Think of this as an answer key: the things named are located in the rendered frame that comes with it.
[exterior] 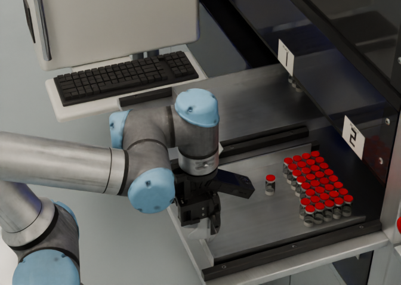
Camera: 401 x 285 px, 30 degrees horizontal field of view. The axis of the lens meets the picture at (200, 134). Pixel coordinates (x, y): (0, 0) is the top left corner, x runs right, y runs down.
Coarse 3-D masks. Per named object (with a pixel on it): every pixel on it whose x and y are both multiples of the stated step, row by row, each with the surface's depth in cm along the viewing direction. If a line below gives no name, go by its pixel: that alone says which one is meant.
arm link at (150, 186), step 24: (0, 144) 112; (24, 144) 114; (48, 144) 115; (72, 144) 117; (144, 144) 124; (0, 168) 112; (24, 168) 113; (48, 168) 114; (72, 168) 115; (96, 168) 116; (120, 168) 118; (144, 168) 119; (168, 168) 121; (96, 192) 119; (120, 192) 119; (144, 192) 117; (168, 192) 118
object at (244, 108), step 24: (240, 72) 200; (264, 72) 203; (216, 96) 197; (240, 96) 197; (264, 96) 197; (288, 96) 197; (240, 120) 189; (264, 120) 189; (288, 120) 188; (312, 120) 184
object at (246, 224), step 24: (240, 168) 173; (264, 168) 174; (264, 192) 168; (288, 192) 168; (240, 216) 162; (264, 216) 162; (288, 216) 162; (360, 216) 157; (216, 240) 157; (240, 240) 156; (264, 240) 156; (288, 240) 153; (216, 264) 150
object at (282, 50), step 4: (280, 44) 187; (280, 48) 188; (284, 48) 185; (280, 52) 188; (284, 52) 186; (288, 52) 184; (280, 56) 189; (284, 56) 186; (288, 56) 184; (292, 56) 182; (280, 60) 189; (284, 60) 187; (288, 60) 185; (292, 60) 182; (284, 64) 188; (288, 64) 185; (292, 64) 183; (288, 68) 186; (292, 68) 183; (292, 72) 184
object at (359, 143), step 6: (348, 120) 161; (348, 126) 162; (354, 126) 159; (348, 132) 162; (348, 138) 163; (360, 138) 158; (348, 144) 164; (354, 144) 161; (360, 144) 158; (354, 150) 162; (360, 150) 159; (360, 156) 160
